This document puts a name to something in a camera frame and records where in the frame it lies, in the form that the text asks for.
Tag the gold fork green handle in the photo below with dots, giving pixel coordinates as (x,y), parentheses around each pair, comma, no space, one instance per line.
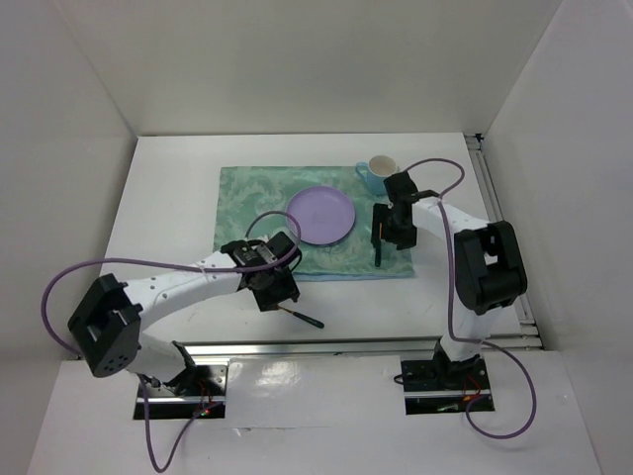
(304,318)

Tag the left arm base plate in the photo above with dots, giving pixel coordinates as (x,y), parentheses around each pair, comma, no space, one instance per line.
(200,389)

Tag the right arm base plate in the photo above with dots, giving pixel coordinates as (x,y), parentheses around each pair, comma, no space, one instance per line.
(426,392)

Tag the aluminium rail front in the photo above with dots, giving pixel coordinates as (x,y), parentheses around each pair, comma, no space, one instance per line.
(295,348)

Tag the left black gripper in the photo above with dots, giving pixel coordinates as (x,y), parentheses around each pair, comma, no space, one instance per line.
(287,287)

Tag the light blue mug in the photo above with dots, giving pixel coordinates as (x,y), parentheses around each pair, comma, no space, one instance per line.
(375,172)

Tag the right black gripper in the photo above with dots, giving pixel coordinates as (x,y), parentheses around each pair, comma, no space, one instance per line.
(381,212)

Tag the aluminium rail right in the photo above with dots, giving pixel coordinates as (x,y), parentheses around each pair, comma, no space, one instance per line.
(504,240)

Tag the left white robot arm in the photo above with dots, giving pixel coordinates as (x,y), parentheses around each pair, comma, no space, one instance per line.
(110,323)

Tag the gold knife green handle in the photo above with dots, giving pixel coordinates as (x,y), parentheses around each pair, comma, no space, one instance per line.
(376,241)

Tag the aluminium rail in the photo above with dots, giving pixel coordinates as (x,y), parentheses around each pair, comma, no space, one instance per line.
(504,240)
(295,348)

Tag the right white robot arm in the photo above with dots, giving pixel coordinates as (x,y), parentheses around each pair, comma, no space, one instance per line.
(486,272)

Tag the purple plastic plate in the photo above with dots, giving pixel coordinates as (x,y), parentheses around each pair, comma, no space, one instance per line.
(325,215)

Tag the green patterned cloth placemat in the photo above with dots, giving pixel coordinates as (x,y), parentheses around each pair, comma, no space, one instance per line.
(246,192)

